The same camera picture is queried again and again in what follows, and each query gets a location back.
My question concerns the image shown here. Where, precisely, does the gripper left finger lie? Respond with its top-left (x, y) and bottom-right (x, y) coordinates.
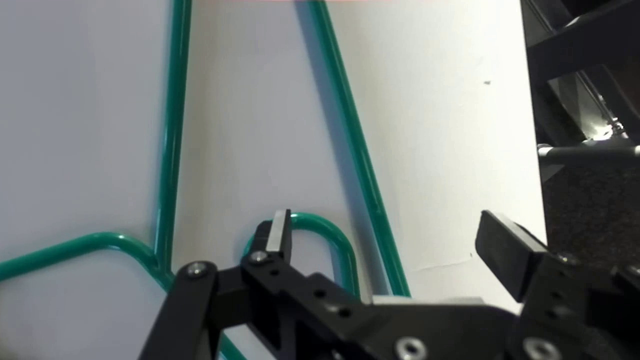
top-left (138, 209), bottom-right (432, 360)

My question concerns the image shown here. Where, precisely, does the black metal frame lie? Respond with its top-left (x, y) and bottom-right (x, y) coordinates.
top-left (520, 0), bottom-right (640, 146)

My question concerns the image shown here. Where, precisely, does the green wire hanger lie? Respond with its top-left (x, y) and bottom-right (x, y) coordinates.
top-left (0, 0), bottom-right (412, 360)

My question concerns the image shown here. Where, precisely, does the grey metal bar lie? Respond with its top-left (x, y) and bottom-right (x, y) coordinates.
top-left (537, 143), bottom-right (640, 164)

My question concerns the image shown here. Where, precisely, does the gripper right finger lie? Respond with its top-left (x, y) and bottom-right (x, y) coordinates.
top-left (474, 209), bottom-right (640, 360)

